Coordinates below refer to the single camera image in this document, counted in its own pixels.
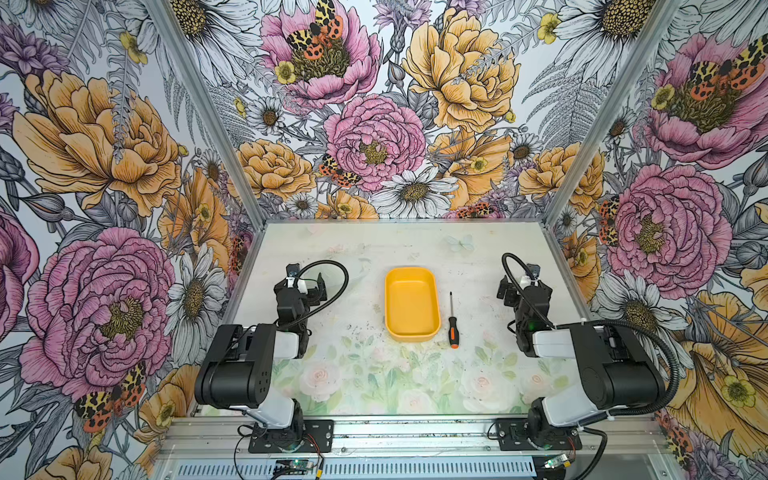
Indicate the right green circuit board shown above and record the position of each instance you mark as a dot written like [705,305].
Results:
[560,461]

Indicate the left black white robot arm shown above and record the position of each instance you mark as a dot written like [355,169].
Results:
[236,373]

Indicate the left green circuit board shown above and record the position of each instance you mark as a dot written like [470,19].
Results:
[293,467]

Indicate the aluminium front rail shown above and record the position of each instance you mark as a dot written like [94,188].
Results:
[394,436]

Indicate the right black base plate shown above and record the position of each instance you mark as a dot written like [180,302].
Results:
[516,434]

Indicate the white slotted cable duct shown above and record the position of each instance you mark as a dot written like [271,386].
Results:
[505,467]

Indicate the green circuit board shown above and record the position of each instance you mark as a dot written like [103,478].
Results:
[560,461]
[293,467]

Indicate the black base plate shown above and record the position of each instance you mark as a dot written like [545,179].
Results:
[516,434]
[307,436]

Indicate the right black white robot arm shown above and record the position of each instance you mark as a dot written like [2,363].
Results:
[615,375]

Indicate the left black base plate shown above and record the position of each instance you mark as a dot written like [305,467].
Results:
[307,436]

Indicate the yellow plastic bin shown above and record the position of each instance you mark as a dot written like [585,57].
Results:
[411,304]

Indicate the orange black handled screwdriver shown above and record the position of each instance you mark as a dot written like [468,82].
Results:
[453,333]

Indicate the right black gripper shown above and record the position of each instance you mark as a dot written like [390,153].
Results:
[512,291]

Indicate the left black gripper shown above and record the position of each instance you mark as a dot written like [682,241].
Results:
[316,294]

